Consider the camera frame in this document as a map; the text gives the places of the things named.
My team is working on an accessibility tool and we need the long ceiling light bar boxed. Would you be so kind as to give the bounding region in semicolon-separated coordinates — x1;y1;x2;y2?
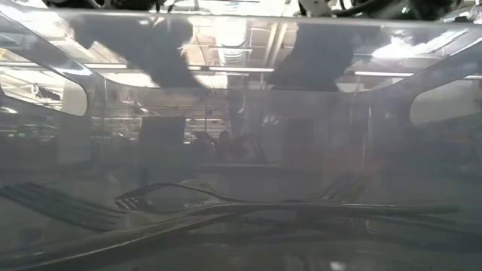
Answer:
84;62;415;77

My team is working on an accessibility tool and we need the clear plastic bin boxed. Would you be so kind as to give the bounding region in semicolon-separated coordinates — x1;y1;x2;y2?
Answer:
0;0;482;271

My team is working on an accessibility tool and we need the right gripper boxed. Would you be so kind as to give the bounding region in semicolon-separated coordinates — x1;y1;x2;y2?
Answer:
267;22;382;93

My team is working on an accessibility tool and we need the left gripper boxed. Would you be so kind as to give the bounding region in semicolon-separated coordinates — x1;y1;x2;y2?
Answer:
112;17;210;90

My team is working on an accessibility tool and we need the person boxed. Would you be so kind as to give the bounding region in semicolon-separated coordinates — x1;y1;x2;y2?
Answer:
190;130;218;151

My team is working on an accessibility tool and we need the silver ventilation duct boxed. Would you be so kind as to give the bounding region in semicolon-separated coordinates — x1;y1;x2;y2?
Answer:
216;18;249;67

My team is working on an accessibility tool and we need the dark background monitor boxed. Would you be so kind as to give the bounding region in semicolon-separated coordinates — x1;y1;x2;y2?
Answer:
139;116;188;146

